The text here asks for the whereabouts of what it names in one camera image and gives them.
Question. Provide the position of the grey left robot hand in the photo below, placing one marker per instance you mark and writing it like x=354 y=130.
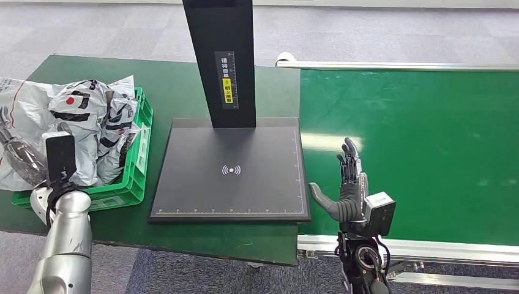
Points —
x=26 y=160

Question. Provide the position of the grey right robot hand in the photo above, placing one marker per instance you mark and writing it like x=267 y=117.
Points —
x=348 y=203

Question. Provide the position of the grey mailer package red print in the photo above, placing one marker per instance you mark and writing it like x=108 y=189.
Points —
x=77 y=105

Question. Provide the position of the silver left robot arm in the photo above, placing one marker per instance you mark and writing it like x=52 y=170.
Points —
x=67 y=243

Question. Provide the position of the crumpled grey mailer package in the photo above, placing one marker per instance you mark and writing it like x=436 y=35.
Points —
x=121 y=138

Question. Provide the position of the green plastic basket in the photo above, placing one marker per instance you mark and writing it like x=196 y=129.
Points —
x=136 y=162

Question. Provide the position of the black weighing device with column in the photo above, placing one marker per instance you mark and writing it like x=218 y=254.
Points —
x=231 y=170

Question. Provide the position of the green conveyor belt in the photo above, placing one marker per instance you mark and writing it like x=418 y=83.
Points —
x=446 y=142

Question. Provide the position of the black yellow column label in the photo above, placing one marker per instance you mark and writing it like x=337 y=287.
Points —
x=228 y=81

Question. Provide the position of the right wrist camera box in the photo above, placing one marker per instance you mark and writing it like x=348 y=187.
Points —
x=381 y=213

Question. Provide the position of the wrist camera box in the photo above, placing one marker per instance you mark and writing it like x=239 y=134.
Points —
x=61 y=156
x=381 y=213

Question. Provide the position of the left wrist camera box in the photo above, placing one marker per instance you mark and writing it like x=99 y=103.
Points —
x=61 y=156

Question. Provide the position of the aluminium conveyor side rail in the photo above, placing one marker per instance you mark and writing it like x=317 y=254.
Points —
x=446 y=251
x=405 y=65

